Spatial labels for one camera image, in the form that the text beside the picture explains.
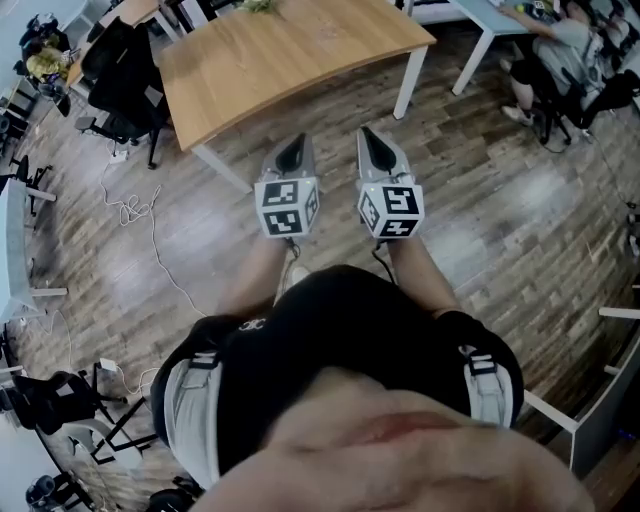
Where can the white desk frame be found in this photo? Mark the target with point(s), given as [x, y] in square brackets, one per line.
[595, 415]

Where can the person's left forearm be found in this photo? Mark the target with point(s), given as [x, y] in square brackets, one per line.
[255, 275]

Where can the black office chair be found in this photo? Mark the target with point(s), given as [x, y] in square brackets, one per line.
[30, 175]
[50, 405]
[125, 80]
[600, 100]

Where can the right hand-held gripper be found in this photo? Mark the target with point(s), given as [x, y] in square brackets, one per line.
[395, 210]

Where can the light blue table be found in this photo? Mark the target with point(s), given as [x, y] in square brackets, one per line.
[500, 17]

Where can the white desk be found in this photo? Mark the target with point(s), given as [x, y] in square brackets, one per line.
[12, 240]

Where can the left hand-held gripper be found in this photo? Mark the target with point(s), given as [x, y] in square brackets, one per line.
[285, 207]

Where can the white power adapter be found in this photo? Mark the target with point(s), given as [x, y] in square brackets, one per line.
[110, 365]

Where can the person's right forearm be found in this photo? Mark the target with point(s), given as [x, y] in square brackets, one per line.
[425, 280]

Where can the white power strip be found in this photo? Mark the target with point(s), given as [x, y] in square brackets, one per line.
[118, 157]

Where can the small green potted plant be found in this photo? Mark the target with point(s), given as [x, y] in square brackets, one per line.
[257, 5]

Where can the wooden table with white legs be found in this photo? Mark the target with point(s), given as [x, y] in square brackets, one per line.
[280, 65]

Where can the wooden desk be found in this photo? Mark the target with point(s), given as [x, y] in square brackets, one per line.
[130, 10]

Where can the person's black shirt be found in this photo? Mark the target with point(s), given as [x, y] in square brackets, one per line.
[340, 325]

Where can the person's face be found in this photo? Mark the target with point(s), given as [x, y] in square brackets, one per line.
[400, 465]

